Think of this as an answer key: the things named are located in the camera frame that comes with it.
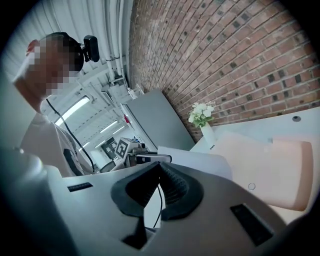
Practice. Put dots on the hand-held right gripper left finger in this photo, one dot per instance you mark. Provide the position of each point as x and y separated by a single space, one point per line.
100 200

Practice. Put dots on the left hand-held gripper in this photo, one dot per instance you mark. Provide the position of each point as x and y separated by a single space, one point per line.
125 148

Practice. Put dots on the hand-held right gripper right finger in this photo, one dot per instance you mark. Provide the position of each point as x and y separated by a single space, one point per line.
212 217

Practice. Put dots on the beige file box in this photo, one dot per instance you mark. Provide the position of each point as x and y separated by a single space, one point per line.
262 170

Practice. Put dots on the grey refrigerator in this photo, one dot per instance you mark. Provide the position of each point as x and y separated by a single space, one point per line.
160 120

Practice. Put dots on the red flat tag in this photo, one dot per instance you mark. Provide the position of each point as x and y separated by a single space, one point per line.
127 119

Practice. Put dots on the ceiling light strip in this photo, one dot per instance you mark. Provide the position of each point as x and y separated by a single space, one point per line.
72 110
108 126

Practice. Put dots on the white vase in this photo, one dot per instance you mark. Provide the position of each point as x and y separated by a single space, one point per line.
208 136

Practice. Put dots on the white flower bouquet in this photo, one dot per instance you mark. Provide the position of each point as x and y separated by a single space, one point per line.
201 113

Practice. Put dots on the person's beige t-shirt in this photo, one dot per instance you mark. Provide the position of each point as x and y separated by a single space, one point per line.
50 150

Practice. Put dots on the white desk with drawers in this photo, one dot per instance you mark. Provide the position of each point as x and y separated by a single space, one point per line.
262 123

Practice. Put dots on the white ceiling pipe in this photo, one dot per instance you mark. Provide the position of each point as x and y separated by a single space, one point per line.
113 37

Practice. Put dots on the person's head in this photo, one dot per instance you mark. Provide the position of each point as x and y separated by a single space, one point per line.
50 70

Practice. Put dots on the black head camera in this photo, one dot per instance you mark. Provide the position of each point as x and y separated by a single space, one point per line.
91 48

